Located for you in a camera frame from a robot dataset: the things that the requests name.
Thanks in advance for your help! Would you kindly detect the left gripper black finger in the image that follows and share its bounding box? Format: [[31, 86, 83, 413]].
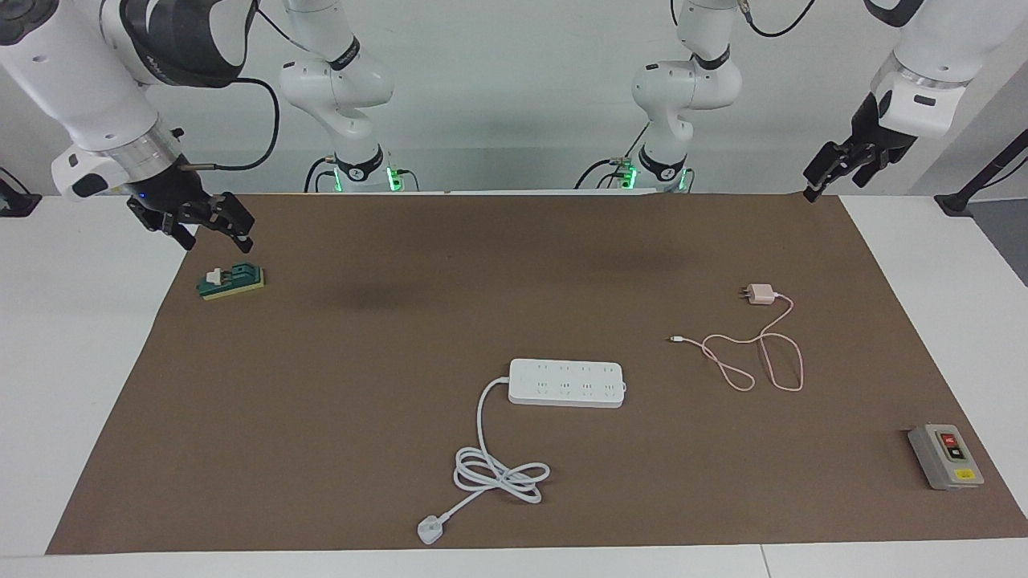
[[802, 141, 846, 204], [840, 143, 878, 190]]

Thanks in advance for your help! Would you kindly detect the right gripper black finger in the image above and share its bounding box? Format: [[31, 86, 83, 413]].
[[195, 190, 256, 254], [161, 212, 199, 252]]

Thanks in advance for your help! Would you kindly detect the pink charging cable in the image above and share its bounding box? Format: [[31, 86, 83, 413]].
[[670, 293, 806, 393]]

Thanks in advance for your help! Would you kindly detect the white power strip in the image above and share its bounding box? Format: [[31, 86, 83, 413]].
[[508, 358, 629, 409]]

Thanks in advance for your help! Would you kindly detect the brown table mat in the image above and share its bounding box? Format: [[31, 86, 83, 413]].
[[46, 193, 1028, 556]]

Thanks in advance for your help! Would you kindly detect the green knife switch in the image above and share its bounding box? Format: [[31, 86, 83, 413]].
[[198, 263, 267, 302]]

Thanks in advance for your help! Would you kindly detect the black base cable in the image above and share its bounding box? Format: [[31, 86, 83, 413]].
[[303, 151, 420, 194], [573, 124, 653, 191]]

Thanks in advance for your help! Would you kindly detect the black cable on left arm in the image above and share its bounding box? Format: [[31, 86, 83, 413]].
[[740, 0, 818, 39]]

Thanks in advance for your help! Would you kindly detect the black clamp mount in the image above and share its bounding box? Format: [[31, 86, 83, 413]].
[[0, 166, 43, 218]]

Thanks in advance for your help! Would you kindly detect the grey on-off switch box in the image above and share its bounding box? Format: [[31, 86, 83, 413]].
[[908, 423, 985, 491]]

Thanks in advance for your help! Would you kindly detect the white power cord with plug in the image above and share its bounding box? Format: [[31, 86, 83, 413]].
[[417, 377, 552, 547]]

